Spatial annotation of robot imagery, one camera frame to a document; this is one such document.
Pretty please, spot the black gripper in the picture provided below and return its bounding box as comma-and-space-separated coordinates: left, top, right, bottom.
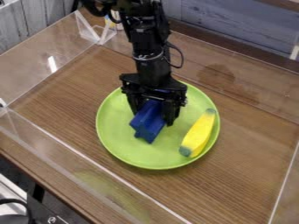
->
119, 56, 187, 126

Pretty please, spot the blue plastic block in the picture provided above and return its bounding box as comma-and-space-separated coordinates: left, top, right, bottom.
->
128, 87, 190, 144

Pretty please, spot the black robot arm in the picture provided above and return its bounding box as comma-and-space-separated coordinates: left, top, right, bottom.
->
80, 0, 187, 125

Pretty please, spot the green round plate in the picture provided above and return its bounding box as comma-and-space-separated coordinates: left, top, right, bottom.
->
96, 84, 220, 170

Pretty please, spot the yellow toy banana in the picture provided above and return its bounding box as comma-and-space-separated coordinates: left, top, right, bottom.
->
179, 108, 216, 158

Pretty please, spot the clear acrylic enclosure wall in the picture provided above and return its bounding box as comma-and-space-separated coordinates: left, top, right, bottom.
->
0, 11, 299, 224

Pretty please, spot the black cable on floor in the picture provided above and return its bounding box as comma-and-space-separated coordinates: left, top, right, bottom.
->
0, 197, 40, 224

